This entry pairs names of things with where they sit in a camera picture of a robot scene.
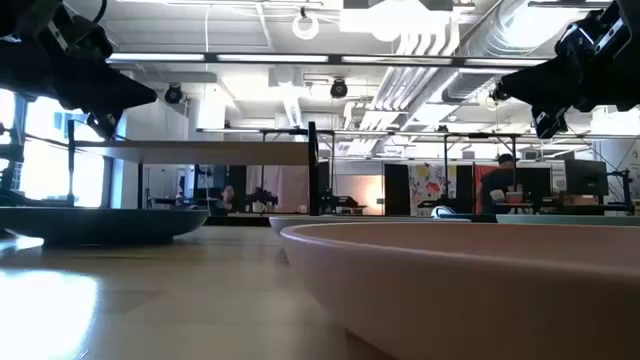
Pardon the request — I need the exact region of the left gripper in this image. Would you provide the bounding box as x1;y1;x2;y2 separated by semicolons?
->
0;4;159;116

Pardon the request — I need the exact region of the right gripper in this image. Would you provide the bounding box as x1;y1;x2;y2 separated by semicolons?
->
501;3;640;112

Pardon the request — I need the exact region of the dark green plate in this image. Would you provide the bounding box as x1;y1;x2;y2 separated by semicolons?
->
0;206;210;247

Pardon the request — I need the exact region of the light grey plate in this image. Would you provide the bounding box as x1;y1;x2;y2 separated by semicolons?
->
268;214;441;236

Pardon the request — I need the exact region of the pink plate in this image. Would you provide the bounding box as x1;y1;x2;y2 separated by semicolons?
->
279;221;640;360

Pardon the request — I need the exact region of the black computer monitor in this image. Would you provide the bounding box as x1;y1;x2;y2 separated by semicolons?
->
564;158;610;197
514;166;554;199

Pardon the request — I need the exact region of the person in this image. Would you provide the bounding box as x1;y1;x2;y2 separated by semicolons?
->
215;183;239;215
477;153;519;216

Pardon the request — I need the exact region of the long ceiling light bar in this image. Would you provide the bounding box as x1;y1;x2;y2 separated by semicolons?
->
106;51;551;69

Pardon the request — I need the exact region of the black partition panel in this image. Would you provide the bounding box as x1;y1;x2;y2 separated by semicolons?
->
383;163;411;217

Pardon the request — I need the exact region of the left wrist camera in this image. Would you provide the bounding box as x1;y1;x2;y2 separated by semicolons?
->
85;110;125;142

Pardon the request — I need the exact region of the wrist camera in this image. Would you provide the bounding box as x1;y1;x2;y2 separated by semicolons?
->
530;103;570;141
85;110;125;142

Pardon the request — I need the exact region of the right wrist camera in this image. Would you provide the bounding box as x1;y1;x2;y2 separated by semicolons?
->
530;103;570;141

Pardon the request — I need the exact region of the silver ventilation duct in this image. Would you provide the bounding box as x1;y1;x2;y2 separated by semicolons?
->
442;0;571;104

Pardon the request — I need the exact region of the background black metal frame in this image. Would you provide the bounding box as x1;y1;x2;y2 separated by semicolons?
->
442;131;519;204

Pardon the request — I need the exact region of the white shelf with black frame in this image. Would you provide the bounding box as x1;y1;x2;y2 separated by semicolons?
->
66;119;322;217

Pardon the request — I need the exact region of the colourful wall poster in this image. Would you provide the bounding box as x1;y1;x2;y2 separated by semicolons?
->
409;164;459;209

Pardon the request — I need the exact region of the black aluminium table frame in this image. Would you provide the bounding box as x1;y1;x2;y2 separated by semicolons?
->
205;214;272;228

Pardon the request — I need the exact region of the white ceiling ring light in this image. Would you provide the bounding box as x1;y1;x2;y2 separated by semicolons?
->
291;10;321;41

